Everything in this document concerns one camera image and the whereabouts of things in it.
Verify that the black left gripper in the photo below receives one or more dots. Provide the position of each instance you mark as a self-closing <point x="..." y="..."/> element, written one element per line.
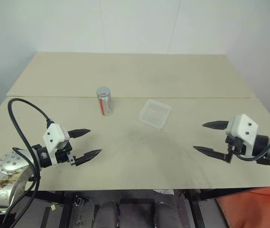
<point x="63" y="156"/>

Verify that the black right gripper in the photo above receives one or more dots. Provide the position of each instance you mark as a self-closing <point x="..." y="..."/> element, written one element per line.
<point x="239" y="146"/>

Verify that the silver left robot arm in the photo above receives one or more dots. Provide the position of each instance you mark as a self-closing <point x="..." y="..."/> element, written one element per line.
<point x="5" y="180"/>

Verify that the clear square plastic container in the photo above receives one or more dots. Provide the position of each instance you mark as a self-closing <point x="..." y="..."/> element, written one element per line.
<point x="155" y="115"/>

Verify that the small metal connector block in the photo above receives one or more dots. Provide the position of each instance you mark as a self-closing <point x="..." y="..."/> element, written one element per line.
<point x="79" y="202"/>

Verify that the small yellow tag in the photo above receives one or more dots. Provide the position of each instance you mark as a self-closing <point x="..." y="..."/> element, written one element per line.
<point x="53" y="208"/>

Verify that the dark rounded shape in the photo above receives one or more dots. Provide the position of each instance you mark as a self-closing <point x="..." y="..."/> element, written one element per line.
<point x="107" y="215"/>

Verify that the orange cloth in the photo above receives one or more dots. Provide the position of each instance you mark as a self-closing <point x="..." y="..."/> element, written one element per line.
<point x="255" y="209"/>

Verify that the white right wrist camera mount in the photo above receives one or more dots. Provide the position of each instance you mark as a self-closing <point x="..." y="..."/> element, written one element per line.
<point x="244" y="128"/>

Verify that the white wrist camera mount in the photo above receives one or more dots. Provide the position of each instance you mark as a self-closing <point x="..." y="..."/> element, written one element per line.
<point x="53" y="135"/>
<point x="244" y="128"/>

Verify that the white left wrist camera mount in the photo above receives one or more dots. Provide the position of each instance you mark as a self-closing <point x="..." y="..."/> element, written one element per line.
<point x="53" y="135"/>

